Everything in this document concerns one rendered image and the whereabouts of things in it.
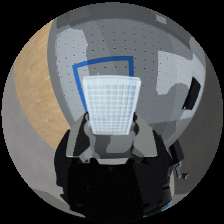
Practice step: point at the blue tape outline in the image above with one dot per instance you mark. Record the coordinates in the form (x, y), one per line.
(99, 60)

